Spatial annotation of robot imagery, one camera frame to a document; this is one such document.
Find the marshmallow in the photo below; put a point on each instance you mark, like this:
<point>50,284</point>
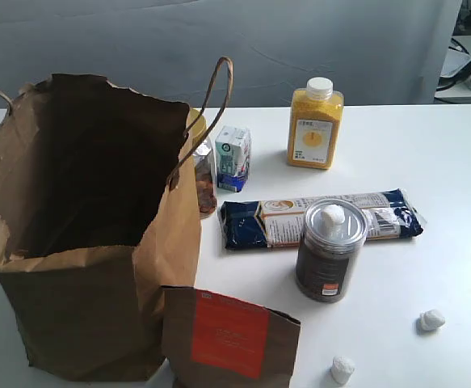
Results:
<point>430,320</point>
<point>333,216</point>
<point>341,370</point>

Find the large brown paper bag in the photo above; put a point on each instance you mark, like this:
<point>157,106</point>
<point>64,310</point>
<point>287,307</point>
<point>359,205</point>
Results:
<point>98,213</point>

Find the small blue white carton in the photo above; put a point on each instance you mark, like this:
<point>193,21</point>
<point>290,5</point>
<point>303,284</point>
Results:
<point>233,148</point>

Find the dark blue noodle package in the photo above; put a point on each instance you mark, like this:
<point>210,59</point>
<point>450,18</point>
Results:
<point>278,223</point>

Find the yellow-lidded jar of nuts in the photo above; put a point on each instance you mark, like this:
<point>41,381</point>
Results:
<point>204,161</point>

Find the yellow grain bottle white cap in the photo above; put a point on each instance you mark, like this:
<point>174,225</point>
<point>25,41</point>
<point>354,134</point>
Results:
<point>315,116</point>

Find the clear jar with dark contents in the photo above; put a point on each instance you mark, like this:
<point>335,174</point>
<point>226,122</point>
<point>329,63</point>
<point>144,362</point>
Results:
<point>325,260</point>

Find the brown pouch with orange label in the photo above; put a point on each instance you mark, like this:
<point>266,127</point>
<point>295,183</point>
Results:
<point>212,340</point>

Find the grey backdrop cloth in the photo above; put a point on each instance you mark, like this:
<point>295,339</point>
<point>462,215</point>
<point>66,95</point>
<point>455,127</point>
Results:
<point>375,52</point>

